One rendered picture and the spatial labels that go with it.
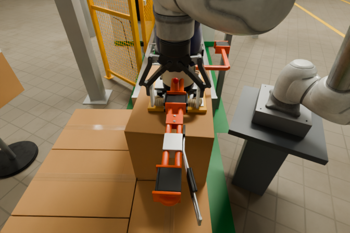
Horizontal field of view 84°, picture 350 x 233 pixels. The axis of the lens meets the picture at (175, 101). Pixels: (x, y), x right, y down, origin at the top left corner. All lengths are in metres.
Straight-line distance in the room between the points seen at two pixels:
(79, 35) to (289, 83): 1.91
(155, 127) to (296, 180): 1.50
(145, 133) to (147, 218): 0.44
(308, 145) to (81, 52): 2.14
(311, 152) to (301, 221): 0.79
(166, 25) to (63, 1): 1.84
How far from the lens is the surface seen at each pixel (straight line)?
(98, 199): 1.22
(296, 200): 1.99
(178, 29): 0.44
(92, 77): 2.49
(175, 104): 0.76
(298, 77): 1.14
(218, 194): 1.79
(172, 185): 0.56
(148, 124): 0.91
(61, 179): 1.36
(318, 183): 2.18
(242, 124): 1.24
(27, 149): 2.42
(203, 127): 0.90
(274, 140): 1.22
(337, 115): 1.11
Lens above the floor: 1.60
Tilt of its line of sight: 40 degrees down
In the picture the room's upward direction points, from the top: straight up
